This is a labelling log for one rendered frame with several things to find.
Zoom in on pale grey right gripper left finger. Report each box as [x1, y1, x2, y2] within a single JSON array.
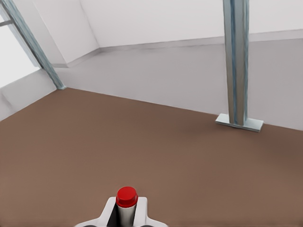
[[77, 197, 118, 227]]

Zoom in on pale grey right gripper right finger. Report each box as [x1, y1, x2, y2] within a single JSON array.
[[133, 196, 169, 227]]

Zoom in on silver bottle with red cap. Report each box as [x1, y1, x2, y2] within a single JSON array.
[[116, 186, 139, 227]]

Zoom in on silver frame post with foot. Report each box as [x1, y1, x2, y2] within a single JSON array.
[[215, 0, 264, 133]]

